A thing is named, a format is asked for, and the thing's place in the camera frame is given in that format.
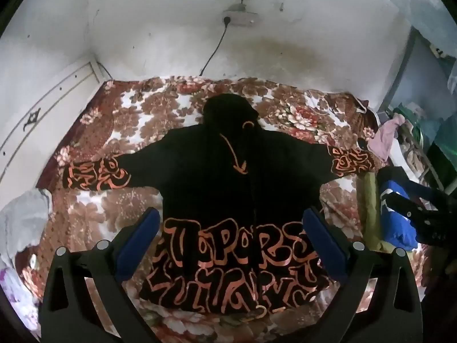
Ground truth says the brown floral blanket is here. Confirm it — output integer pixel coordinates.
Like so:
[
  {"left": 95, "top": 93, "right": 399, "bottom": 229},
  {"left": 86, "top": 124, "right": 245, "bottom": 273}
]
[{"left": 0, "top": 75, "right": 393, "bottom": 343}]

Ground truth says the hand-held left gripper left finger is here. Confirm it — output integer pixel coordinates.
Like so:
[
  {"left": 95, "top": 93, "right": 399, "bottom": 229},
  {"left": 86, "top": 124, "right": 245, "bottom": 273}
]
[{"left": 39, "top": 207, "right": 161, "bottom": 343}]

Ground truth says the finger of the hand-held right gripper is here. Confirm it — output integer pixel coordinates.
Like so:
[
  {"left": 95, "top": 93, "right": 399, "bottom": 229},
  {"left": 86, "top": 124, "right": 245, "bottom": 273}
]
[
  {"left": 386, "top": 194, "right": 434, "bottom": 224},
  {"left": 402, "top": 177, "right": 452, "bottom": 201}
]

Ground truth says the white purple floral cloth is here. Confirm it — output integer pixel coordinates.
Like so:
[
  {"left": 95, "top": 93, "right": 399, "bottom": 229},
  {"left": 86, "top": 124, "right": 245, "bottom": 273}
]
[{"left": 0, "top": 257, "right": 40, "bottom": 329}]

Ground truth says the blue garment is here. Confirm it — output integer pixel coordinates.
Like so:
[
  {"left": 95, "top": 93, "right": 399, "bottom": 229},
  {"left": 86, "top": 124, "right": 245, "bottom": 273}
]
[{"left": 378, "top": 166, "right": 420, "bottom": 251}]

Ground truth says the black hoodie orange print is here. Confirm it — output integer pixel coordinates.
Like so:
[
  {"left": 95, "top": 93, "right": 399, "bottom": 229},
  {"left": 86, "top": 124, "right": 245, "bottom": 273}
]
[{"left": 62, "top": 93, "right": 375, "bottom": 317}]

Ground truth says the pile of clothes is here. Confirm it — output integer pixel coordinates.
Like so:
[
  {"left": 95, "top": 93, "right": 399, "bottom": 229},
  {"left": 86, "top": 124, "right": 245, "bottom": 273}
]
[{"left": 389, "top": 102, "right": 457, "bottom": 186}]

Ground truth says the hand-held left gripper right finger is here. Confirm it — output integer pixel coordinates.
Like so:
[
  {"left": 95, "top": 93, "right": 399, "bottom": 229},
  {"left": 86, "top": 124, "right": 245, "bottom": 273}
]
[{"left": 302, "top": 205, "right": 422, "bottom": 343}]

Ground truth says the olive green cloth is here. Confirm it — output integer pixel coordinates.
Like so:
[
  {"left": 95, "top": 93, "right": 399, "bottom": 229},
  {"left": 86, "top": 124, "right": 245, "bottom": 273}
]
[{"left": 357, "top": 173, "right": 418, "bottom": 254}]

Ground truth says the pink cloth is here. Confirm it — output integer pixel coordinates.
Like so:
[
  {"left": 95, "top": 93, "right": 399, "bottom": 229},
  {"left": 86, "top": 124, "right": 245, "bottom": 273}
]
[{"left": 368, "top": 118, "right": 406, "bottom": 161}]

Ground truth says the white panelled door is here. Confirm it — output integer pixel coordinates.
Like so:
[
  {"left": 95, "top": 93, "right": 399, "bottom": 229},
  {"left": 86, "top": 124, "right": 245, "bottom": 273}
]
[{"left": 0, "top": 61, "right": 108, "bottom": 186}]

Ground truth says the black power cable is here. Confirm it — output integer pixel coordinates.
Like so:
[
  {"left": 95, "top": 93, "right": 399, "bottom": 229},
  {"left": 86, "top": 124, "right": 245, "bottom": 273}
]
[{"left": 199, "top": 16, "right": 231, "bottom": 76}]

